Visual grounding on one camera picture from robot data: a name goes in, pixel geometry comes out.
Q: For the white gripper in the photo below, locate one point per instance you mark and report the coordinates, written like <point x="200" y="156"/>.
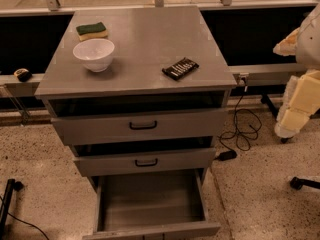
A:
<point x="309" y="45"/>

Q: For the black rxbar chocolate bar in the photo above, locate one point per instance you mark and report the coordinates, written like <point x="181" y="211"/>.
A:
<point x="180" y="69"/>

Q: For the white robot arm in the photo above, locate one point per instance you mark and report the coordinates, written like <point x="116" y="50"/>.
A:
<point x="301" y="98"/>

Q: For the top grey drawer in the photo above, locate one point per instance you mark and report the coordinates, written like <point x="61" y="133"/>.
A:
<point x="83" y="130"/>

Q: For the grey drawer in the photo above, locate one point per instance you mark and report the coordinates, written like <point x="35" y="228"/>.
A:
<point x="166" y="205"/>
<point x="83" y="130"/>
<point x="131" y="163"/>

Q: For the middle grey drawer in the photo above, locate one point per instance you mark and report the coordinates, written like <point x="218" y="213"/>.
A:
<point x="131" y="163"/>

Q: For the grey drawer cabinet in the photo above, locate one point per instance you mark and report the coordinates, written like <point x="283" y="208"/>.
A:
<point x="146" y="41"/>

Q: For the bottom grey drawer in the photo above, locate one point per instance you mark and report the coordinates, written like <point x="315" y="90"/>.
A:
<point x="166" y="205"/>

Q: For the black table leg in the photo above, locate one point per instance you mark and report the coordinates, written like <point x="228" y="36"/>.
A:
<point x="266" y="100"/>

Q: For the black power adapter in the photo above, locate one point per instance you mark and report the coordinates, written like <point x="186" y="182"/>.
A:
<point x="227" y="155"/>

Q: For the white bowl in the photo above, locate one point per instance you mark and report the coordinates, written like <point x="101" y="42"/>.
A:
<point x="96" y="54"/>

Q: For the green yellow sponge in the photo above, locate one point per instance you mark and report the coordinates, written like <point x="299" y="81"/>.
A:
<point x="89" y="31"/>

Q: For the black yellow tape measure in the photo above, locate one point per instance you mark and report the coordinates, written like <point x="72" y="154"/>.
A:
<point x="23" y="74"/>

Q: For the black stand left floor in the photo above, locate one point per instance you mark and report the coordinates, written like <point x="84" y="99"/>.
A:
<point x="12" y="185"/>

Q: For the grey metal rail bench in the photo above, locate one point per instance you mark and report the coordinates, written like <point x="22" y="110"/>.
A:
<point x="259" y="75"/>

